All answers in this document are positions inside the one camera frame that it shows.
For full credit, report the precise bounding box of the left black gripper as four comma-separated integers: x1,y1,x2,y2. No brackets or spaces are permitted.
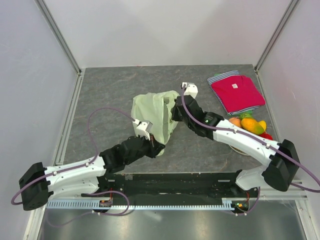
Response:
124,131,165,165

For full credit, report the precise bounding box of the pale green plastic bag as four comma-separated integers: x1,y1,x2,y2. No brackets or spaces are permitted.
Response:
130,90,180,145

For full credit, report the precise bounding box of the yellow orange mango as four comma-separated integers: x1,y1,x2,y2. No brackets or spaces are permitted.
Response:
240,118,265,135

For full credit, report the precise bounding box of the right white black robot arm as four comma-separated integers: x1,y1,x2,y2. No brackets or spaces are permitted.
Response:
171,95,299,197

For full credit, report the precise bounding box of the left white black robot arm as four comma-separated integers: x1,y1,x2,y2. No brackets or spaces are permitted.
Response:
18,136,165,211

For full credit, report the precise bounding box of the blue white striped shirt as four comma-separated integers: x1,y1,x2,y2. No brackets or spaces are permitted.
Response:
207,70,261,116

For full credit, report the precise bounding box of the peach fruit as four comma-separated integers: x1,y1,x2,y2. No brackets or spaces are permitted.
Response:
229,117,242,128

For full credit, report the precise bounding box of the patterned ceramic plate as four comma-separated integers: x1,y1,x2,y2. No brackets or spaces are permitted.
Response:
229,145,249,156

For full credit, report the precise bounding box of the red folded shirt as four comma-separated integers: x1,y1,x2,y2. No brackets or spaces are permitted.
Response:
211,76,266,112

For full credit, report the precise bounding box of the yellow bell pepper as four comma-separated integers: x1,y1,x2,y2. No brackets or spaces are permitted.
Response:
258,120,267,131

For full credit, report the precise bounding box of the red bell pepper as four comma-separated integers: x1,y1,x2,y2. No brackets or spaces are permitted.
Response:
259,132,273,140

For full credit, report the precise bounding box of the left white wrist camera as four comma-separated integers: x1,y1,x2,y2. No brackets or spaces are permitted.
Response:
133,119,153,140

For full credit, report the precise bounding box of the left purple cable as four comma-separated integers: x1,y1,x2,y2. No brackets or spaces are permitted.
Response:
10,107,139,206

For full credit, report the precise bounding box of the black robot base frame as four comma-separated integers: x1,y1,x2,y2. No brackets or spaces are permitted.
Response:
81,171,258,205

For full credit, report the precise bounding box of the light blue cable duct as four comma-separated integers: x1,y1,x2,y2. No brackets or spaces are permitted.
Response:
46,199,235,211

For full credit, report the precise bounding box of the right aluminium frame post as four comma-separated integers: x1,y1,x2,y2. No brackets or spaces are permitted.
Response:
254,0,300,73

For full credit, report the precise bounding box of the aluminium frame post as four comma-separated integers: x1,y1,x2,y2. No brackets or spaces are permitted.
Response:
34,0,82,75
254,0,300,73

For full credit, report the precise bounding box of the left aluminium frame post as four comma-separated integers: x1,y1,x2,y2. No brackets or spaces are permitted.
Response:
34,0,82,75

